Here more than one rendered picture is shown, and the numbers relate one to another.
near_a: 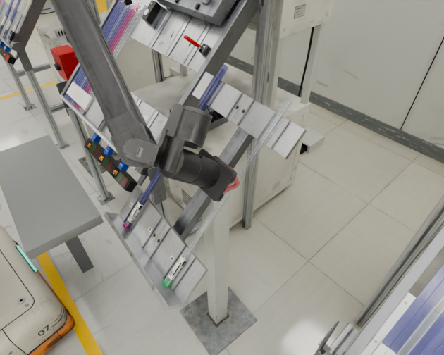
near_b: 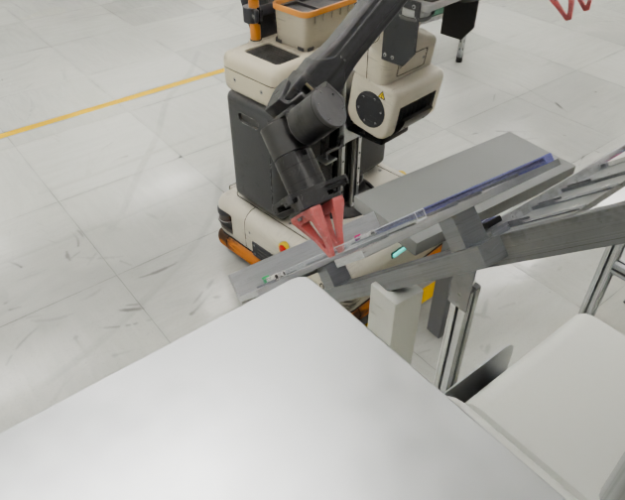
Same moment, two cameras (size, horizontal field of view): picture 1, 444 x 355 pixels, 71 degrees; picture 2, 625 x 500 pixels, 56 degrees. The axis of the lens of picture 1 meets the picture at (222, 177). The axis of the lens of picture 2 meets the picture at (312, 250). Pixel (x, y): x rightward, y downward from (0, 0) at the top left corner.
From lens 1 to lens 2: 83 cm
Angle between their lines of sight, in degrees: 66
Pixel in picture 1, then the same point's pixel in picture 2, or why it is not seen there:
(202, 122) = (306, 110)
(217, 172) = (297, 187)
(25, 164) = (500, 162)
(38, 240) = (371, 200)
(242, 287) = not seen: outside the picture
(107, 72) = (350, 19)
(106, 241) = (486, 345)
